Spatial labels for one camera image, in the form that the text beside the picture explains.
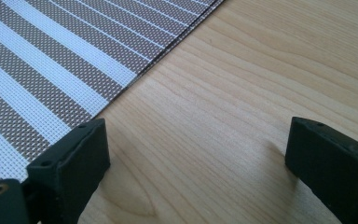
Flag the brown white striped woven placemat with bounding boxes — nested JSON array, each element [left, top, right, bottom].
[[0, 0, 226, 187]]

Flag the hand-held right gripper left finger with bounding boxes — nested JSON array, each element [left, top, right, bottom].
[[26, 118, 111, 224]]

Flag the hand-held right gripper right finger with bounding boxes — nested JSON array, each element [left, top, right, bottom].
[[284, 116, 358, 224]]

